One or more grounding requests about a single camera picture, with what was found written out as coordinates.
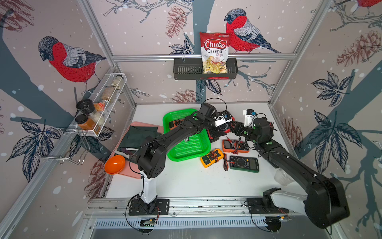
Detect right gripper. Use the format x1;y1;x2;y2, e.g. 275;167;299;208
228;121;260;145

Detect red multimeter with leads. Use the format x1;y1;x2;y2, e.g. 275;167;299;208
207;121;235;143

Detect green plastic basket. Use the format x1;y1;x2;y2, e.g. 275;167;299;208
163;109;211;162

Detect dark green multimeter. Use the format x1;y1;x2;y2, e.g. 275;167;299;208
229;155;260;173

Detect orange multimeter leads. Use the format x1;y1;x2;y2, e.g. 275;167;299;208
169;119;184;130

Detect orange black multimeter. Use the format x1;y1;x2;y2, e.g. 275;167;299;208
222;139;250;154

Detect yellow multimeter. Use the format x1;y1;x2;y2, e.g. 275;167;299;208
201;149;224;168

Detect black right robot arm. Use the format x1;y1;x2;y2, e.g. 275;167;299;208
230;117;350;229

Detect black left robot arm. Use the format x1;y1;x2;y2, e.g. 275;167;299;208
132;103;233;212

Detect cassava chips bag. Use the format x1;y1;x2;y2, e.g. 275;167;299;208
200;32;230;74

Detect dark green cloth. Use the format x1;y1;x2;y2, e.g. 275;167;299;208
117;126;161;149

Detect pink tray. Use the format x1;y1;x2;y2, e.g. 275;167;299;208
109;121;164;179

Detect orange bowl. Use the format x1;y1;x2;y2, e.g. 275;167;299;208
104;155;126;175

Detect black lid spice jar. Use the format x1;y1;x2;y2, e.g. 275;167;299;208
76;99;95;115

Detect amber spice jar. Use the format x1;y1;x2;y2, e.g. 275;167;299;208
75;114;100;132

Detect black wall basket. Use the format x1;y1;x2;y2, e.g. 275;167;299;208
173;58;238;80

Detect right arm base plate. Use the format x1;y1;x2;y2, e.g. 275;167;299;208
245;197;289;214

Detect white handled knife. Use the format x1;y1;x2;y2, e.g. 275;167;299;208
114;147;138;159

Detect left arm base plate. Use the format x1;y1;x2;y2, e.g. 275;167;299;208
128;198;170;216

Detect white wire spice rack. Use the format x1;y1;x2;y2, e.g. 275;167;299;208
77;73;126;137

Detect wire wall hook rack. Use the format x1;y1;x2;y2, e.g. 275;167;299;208
36;127;91;165

